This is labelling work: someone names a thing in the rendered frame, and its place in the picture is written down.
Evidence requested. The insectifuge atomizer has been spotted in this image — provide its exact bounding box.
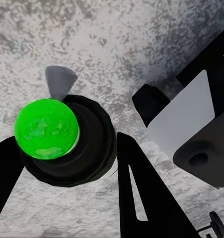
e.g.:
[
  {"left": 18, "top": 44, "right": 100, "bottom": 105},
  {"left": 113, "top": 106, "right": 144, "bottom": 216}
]
[{"left": 14, "top": 65, "right": 118, "bottom": 188}]

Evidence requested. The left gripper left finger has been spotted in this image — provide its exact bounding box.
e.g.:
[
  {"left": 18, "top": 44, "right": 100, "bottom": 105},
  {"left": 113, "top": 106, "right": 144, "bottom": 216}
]
[{"left": 0, "top": 136, "right": 25, "bottom": 214}]

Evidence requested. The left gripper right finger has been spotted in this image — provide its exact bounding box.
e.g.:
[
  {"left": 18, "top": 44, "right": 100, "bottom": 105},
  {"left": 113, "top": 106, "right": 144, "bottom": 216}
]
[{"left": 117, "top": 132, "right": 201, "bottom": 238}]

